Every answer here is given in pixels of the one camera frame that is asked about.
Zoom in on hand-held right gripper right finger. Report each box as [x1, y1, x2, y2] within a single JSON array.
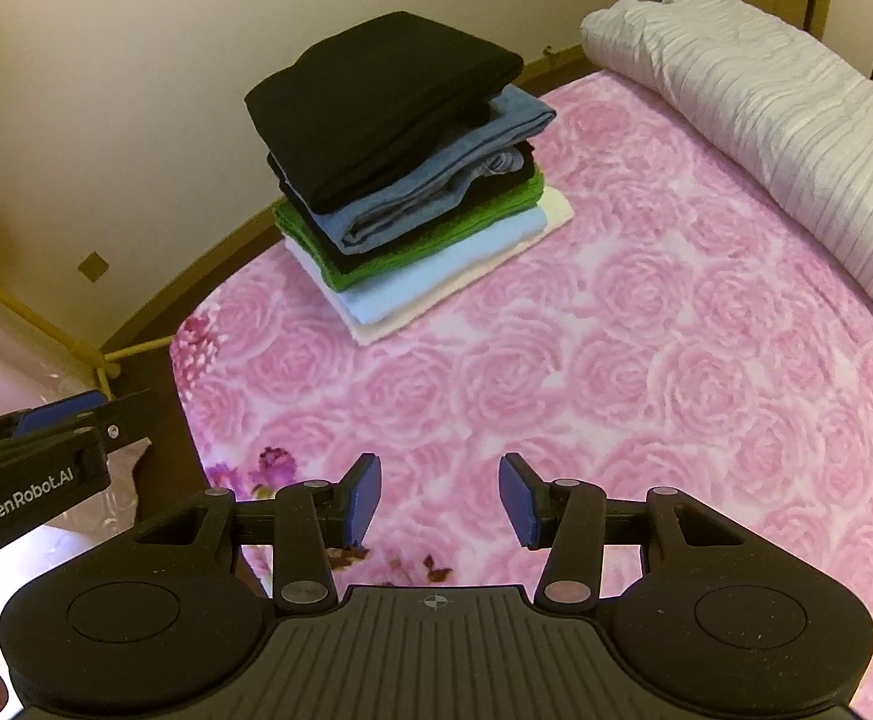
[[497, 453, 745, 612]]

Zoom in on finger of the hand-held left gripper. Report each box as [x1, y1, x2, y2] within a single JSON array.
[[97, 388, 154, 458], [8, 390, 107, 437]]

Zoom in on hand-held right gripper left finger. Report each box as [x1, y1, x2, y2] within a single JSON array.
[[136, 453, 385, 612]]

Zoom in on black pants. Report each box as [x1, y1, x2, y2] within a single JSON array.
[[245, 11, 523, 217]]

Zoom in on stack of folded clothes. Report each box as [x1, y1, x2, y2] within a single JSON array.
[[327, 187, 574, 347]]

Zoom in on pink floral blanket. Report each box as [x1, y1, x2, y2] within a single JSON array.
[[170, 67, 873, 691]]

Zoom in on folded light blue garment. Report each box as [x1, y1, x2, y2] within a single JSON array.
[[286, 206, 550, 325]]

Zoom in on folded green garment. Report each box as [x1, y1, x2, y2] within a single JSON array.
[[272, 172, 546, 293]]

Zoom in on folded black garment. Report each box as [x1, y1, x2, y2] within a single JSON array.
[[267, 139, 538, 278]]

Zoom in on grey ribbed quilt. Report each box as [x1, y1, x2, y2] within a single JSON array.
[[580, 0, 873, 350]]

